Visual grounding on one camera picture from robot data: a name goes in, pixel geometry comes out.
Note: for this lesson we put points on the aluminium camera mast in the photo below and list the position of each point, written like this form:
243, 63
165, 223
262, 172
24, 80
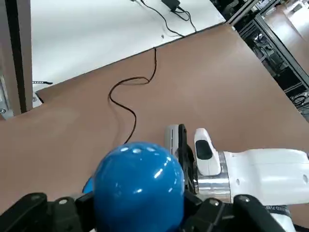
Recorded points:
18, 60

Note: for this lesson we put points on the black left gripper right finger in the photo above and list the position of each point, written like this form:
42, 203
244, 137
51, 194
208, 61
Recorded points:
229, 217

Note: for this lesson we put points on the black power adapter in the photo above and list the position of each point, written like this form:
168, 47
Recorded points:
171, 3

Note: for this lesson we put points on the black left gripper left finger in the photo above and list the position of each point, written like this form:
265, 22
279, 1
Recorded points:
36, 215

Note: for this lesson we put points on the blue desk lamp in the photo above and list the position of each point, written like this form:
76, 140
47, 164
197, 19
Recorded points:
137, 188

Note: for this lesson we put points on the aluminium frame rack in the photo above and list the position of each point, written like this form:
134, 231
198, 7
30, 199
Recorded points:
277, 41

